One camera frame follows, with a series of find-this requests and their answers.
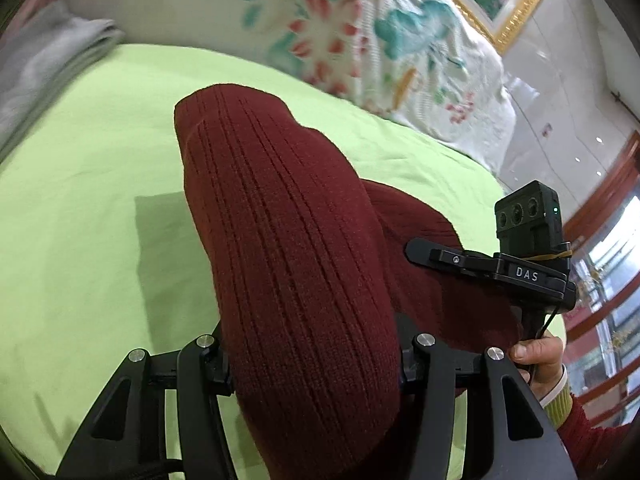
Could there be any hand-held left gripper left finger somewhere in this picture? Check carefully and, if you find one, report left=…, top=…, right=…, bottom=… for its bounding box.
left=55, top=322, right=238, bottom=480

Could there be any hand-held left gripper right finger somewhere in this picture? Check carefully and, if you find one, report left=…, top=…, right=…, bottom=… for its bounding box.
left=397, top=312, right=578, bottom=480

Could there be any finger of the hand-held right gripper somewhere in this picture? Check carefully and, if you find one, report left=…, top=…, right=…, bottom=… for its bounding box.
left=406, top=237, right=501, bottom=281

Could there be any maroon hooded knit sweater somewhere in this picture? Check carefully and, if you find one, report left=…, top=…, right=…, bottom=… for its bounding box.
left=174, top=82, right=526, bottom=480

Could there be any person's right forearm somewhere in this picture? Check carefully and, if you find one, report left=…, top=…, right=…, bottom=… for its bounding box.
left=542, top=365, right=640, bottom=480

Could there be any person's right hand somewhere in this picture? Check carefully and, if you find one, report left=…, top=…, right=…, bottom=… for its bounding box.
left=510, top=335, right=566, bottom=402

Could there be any wooden glass cabinet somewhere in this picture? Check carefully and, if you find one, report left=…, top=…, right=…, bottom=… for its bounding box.
left=560, top=130, right=640, bottom=431

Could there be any light green bed sheet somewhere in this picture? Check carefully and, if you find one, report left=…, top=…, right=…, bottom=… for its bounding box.
left=0, top=42, right=568, bottom=480

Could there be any white floral quilt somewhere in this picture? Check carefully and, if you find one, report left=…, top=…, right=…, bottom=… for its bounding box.
left=50, top=0, right=518, bottom=176

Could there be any grey folded towel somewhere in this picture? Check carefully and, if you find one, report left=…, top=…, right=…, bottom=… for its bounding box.
left=0, top=0, right=126, bottom=161

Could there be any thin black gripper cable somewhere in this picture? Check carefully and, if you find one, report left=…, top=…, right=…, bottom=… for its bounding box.
left=531, top=305, right=559, bottom=386

